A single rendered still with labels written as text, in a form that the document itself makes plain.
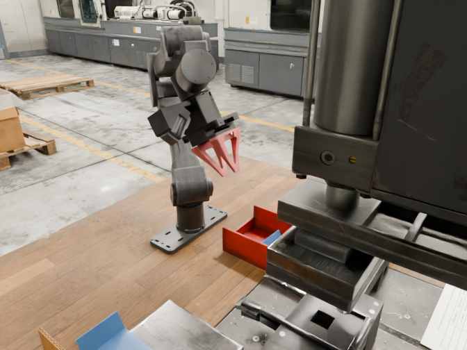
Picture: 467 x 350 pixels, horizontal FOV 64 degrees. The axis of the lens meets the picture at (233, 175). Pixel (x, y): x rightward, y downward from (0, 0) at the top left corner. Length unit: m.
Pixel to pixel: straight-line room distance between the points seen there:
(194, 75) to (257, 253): 0.36
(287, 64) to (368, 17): 5.44
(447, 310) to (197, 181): 0.52
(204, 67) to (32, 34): 11.32
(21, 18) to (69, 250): 11.03
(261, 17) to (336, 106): 5.69
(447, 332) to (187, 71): 0.59
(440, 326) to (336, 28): 0.54
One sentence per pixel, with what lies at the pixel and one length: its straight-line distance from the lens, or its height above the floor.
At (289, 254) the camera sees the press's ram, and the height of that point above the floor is 1.14.
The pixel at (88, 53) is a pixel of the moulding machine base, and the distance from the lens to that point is 10.07.
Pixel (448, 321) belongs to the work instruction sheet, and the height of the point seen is 0.90.
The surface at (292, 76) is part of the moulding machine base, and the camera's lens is 5.75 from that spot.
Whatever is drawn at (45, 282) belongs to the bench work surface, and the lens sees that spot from 0.82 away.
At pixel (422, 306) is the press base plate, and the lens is 0.77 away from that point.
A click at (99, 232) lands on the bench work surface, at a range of 0.92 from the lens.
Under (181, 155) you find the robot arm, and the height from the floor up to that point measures 1.08.
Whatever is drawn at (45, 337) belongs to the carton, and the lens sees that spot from 0.61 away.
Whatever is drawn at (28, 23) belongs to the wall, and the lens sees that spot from 11.84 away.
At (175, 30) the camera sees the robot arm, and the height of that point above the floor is 1.34.
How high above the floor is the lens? 1.39
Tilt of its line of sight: 25 degrees down
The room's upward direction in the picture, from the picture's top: straight up
